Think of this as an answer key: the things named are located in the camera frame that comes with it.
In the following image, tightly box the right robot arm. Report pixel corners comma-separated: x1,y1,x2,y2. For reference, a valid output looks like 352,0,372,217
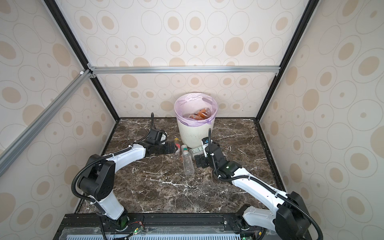
198,130,324,240

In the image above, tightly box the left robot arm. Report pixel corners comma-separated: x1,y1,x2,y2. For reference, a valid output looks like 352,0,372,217
71,113,178,225

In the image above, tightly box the brown tea bottle orange label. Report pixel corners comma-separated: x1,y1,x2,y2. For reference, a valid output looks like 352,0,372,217
188,108,212,121

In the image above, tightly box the white plastic waste bin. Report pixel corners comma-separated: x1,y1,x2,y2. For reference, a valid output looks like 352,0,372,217
177,119,216,148

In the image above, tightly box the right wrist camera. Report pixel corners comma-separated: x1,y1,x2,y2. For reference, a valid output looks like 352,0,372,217
202,137,211,158

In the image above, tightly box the aluminium rail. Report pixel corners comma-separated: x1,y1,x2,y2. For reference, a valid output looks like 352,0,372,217
91,66,280,74
1,70,91,175

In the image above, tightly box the black frame post right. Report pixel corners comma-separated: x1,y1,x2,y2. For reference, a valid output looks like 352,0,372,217
256,0,320,123

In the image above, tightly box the black frame post left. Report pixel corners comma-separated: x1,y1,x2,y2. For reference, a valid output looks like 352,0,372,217
44,0,120,122

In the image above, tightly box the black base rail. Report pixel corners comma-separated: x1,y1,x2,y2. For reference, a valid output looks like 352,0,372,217
54,213,279,240

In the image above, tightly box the left aluminium rail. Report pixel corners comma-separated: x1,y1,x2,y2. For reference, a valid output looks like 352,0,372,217
1,70,91,175

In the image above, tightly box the black frame post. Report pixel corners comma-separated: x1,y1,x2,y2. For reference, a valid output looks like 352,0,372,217
44,0,120,122
256,0,320,123

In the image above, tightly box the pink bin liner bag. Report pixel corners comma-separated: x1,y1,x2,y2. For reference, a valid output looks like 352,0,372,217
174,93,219,126

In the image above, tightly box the clear bottle white cap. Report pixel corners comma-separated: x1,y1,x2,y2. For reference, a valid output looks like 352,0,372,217
181,145,195,176

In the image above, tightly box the back aluminium rail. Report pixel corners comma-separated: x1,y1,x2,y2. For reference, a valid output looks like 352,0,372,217
91,66,280,74

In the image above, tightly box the small bottle pink cap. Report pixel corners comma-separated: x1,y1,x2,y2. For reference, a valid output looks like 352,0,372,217
174,138,181,158

